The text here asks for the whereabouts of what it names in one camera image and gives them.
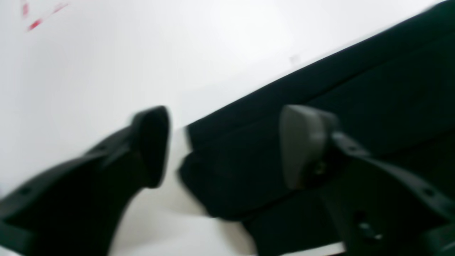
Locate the black t-shirt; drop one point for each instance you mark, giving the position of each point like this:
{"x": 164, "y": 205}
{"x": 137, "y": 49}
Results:
{"x": 392, "y": 93}

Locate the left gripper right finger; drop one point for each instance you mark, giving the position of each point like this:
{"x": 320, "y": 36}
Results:
{"x": 379, "y": 209}

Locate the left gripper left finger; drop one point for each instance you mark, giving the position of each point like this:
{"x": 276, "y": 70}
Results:
{"x": 74, "y": 208}

